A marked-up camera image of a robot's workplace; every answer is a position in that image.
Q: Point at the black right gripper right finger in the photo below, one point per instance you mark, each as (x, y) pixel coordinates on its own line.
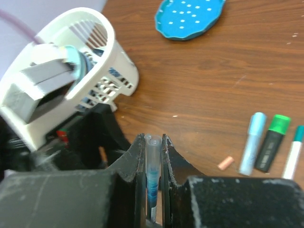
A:
(176, 194)

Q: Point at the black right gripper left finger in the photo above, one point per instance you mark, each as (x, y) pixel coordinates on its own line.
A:
(128, 200)

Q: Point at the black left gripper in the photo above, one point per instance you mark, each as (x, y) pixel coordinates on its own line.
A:
(72, 145)

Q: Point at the blue ballpoint pen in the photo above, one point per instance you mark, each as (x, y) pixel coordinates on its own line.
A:
(152, 193)

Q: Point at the white orange marker pen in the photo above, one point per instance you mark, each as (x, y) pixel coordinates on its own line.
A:
(103, 157)

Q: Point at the clear pen cap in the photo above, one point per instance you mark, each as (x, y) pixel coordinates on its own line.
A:
(153, 153)

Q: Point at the light blue highlighter pen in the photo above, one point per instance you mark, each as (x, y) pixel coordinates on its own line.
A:
(254, 134)

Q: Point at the black green highlighter pen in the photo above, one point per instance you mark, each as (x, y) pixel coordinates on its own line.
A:
(272, 141)

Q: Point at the white teal marker pen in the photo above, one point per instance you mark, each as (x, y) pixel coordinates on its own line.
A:
(294, 154)

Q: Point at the orange pen cap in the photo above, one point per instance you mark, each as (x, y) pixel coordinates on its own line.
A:
(226, 163)

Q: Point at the white plastic basket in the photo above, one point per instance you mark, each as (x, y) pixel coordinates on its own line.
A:
(113, 73)

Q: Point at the beige blue plate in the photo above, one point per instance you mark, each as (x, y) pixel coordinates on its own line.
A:
(80, 62)

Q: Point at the teal dotted plate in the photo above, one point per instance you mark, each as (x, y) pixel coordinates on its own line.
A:
(182, 20)

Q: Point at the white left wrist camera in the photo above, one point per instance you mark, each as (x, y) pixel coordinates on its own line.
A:
(30, 96)

